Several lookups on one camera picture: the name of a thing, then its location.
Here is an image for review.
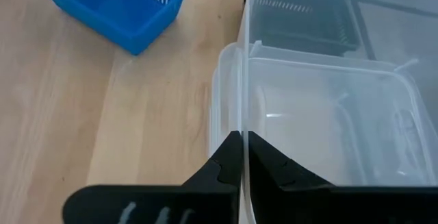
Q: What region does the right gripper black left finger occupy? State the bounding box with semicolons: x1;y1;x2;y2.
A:
62;131;244;224

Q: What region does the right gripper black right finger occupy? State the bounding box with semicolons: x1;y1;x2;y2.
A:
248;131;438;224

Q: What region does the black slotted plastic basket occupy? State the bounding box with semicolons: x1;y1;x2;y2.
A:
253;0;361;58

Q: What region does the clear plastic storage bin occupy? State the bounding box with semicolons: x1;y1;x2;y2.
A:
209;41;438;188
239;0;438;224

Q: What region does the blue slotted plastic basket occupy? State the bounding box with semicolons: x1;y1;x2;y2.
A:
31;0;192;56

